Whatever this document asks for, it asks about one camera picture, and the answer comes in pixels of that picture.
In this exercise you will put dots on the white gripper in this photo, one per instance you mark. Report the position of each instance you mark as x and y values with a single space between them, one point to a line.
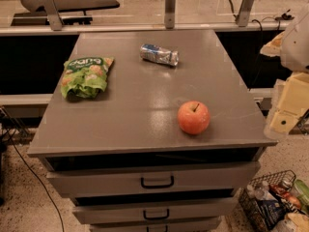
297 47

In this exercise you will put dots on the silver blue redbull can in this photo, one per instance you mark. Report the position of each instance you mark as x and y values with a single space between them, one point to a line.
159 55

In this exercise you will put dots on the middle metal bracket post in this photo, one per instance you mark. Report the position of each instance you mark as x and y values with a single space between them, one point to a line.
169 14

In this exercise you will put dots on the middle grey drawer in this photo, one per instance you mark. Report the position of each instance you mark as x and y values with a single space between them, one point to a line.
155 211

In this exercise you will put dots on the black wire basket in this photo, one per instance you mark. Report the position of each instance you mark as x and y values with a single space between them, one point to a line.
263 219

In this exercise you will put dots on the left metal bracket post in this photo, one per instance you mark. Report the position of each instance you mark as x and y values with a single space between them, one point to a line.
53 17

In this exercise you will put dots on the green bottle in basket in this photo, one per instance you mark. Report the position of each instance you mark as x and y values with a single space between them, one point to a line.
301 191

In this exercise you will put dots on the top grey drawer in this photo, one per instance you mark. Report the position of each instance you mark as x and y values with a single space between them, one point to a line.
172 178

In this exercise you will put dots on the dark bench beyond glass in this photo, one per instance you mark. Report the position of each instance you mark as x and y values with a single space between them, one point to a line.
36 14

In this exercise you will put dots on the grey drawer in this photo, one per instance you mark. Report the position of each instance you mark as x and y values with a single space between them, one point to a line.
204 224
172 178
155 211

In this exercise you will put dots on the red snack packet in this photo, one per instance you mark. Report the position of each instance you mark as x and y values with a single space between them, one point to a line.
281 192

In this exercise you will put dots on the green snack bag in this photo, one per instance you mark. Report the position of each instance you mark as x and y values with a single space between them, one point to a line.
85 77

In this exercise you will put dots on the right metal bracket post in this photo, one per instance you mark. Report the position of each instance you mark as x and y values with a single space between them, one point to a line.
244 13

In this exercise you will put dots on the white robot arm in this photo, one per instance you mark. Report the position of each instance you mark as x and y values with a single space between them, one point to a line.
294 55

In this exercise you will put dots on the metal bracket post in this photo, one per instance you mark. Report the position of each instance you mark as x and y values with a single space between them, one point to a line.
53 17
244 13
169 14

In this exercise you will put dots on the red apple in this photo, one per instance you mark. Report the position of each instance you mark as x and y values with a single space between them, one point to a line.
193 117

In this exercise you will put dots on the bottom grey drawer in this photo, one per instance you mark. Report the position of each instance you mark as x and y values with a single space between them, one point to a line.
204 224

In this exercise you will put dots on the clear plastic water bottle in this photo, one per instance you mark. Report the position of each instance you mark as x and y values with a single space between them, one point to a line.
260 191

